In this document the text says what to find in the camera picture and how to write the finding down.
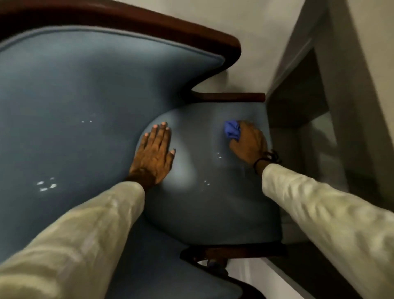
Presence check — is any person's left hand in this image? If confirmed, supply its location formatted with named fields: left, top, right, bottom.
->
left=127, top=122, right=176, bottom=190

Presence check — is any person's right hand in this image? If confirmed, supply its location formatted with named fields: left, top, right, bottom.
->
left=228, top=120, right=269, bottom=166

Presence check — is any blue cleaning cloth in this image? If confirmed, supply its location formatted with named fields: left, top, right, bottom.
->
left=224, top=120, right=242, bottom=142

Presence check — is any blue upholstered wooden sofa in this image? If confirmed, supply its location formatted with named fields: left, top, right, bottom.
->
left=0, top=0, right=288, bottom=299

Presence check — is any person's left forearm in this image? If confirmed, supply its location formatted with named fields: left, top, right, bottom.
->
left=0, top=181, right=146, bottom=299

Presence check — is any person's right forearm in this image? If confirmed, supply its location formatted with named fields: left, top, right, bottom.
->
left=262, top=163, right=394, bottom=299

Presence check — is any black wrist thread bracelet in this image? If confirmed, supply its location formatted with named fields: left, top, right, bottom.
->
left=253, top=150, right=282, bottom=170

